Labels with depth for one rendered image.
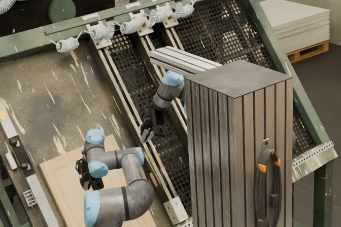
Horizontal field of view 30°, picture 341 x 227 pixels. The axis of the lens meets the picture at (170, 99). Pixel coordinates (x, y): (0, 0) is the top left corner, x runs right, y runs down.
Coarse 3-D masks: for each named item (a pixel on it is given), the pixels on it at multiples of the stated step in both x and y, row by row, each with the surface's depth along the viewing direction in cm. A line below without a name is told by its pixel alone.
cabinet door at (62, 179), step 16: (112, 144) 328; (48, 160) 307; (64, 160) 311; (48, 176) 304; (64, 176) 309; (80, 176) 313; (112, 176) 322; (64, 192) 305; (80, 192) 310; (64, 208) 303; (80, 208) 307; (80, 224) 304; (128, 224) 317; (144, 224) 321
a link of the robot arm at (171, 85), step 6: (168, 72) 253; (174, 72) 254; (168, 78) 251; (174, 78) 251; (180, 78) 253; (162, 84) 254; (168, 84) 252; (174, 84) 252; (180, 84) 253; (162, 90) 254; (168, 90) 253; (174, 90) 253; (180, 90) 253; (162, 96) 255; (168, 96) 255; (174, 96) 256
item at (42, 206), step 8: (0, 120) 299; (8, 120) 301; (0, 128) 301; (8, 128) 300; (8, 136) 298; (8, 144) 300; (16, 160) 298; (24, 176) 297; (32, 176) 298; (32, 184) 296; (32, 192) 295; (40, 192) 297; (40, 200) 296; (40, 208) 294; (48, 208) 296; (40, 216) 297; (48, 216) 295; (48, 224) 294; (56, 224) 296
